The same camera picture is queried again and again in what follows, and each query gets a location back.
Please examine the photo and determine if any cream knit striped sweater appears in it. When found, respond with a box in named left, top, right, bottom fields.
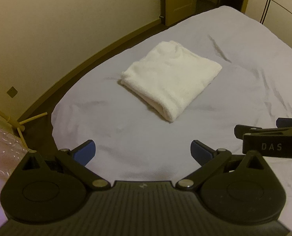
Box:
left=120, top=41, right=222, bottom=123

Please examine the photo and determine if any grey bed sheet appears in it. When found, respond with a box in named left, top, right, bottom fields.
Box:
left=50, top=5, right=292, bottom=229

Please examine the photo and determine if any wooden door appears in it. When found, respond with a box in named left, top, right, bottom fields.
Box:
left=164, top=0, right=223, bottom=27

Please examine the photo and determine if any wooden drying rack frame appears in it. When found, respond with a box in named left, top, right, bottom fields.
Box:
left=0, top=110, right=48, bottom=149

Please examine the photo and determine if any square wall switch plate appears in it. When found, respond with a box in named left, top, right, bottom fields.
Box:
left=6, top=86, right=18, bottom=98

